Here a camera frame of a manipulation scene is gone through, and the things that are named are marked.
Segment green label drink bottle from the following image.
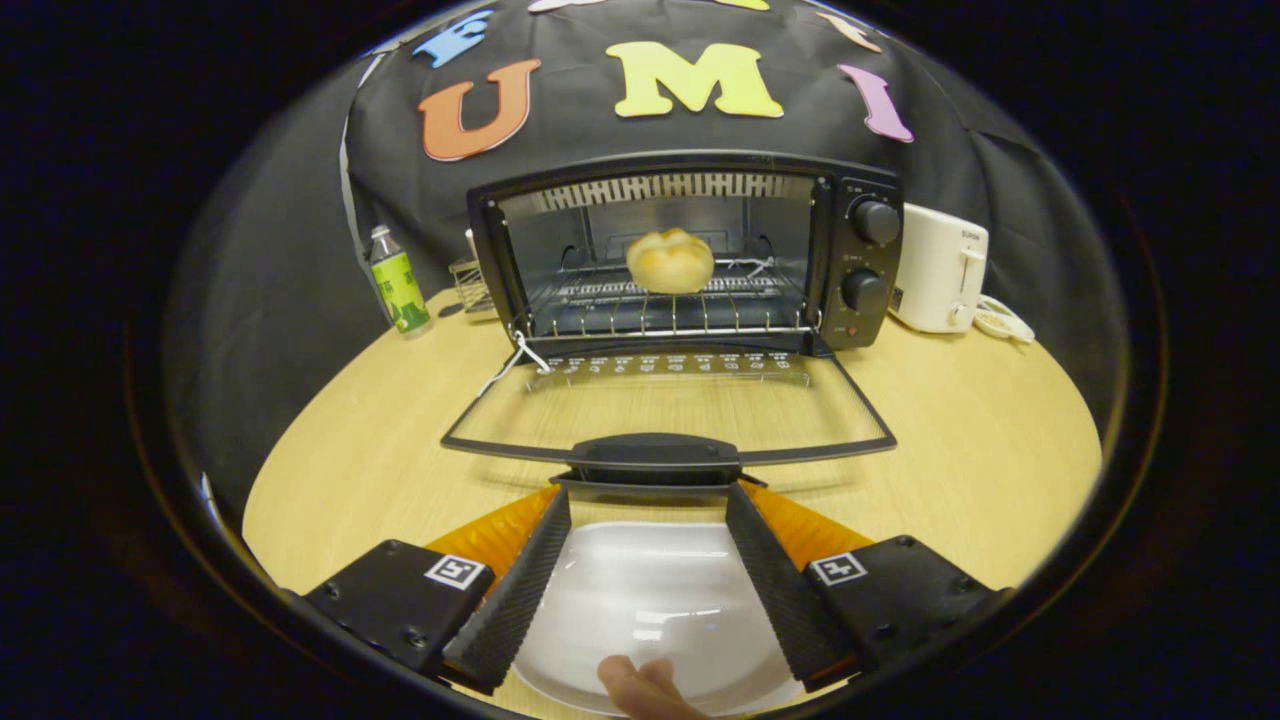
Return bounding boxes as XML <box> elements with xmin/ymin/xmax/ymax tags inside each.
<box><xmin>368</xmin><ymin>225</ymin><xmax>434</xmax><ymax>338</ymax></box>

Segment golden bread bun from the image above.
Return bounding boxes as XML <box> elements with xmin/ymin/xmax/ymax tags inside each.
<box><xmin>626</xmin><ymin>228</ymin><xmax>716</xmax><ymax>295</ymax></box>

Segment white pop-up toaster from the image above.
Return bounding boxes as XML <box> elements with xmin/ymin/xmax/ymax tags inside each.
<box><xmin>888</xmin><ymin>203</ymin><xmax>990</xmax><ymax>334</ymax></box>

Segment white coiled power cable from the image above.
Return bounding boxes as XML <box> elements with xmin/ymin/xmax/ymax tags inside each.
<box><xmin>972</xmin><ymin>295</ymin><xmax>1037</xmax><ymax>346</ymax></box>

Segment metal wire oven rack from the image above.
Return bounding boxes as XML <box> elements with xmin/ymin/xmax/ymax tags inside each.
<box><xmin>527</xmin><ymin>262</ymin><xmax>816</xmax><ymax>339</ymax></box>

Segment black toaster oven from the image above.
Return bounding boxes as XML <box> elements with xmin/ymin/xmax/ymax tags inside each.
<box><xmin>441</xmin><ymin>150</ymin><xmax>905</xmax><ymax>491</ymax></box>

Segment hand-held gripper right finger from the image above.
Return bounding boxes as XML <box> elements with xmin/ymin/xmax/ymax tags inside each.
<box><xmin>726</xmin><ymin>482</ymin><xmax>1006</xmax><ymax>694</ymax></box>

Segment white square plate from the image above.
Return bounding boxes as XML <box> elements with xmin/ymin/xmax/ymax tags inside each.
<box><xmin>512</xmin><ymin>520</ymin><xmax>806</xmax><ymax>717</ymax></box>

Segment metal wire utensil holder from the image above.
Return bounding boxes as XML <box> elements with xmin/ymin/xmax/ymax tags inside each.
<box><xmin>449</xmin><ymin>230</ymin><xmax>498</xmax><ymax>321</ymax></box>

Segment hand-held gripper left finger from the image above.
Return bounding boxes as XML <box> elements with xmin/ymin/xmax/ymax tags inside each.
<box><xmin>303</xmin><ymin>487</ymin><xmax>573</xmax><ymax>696</ymax></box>

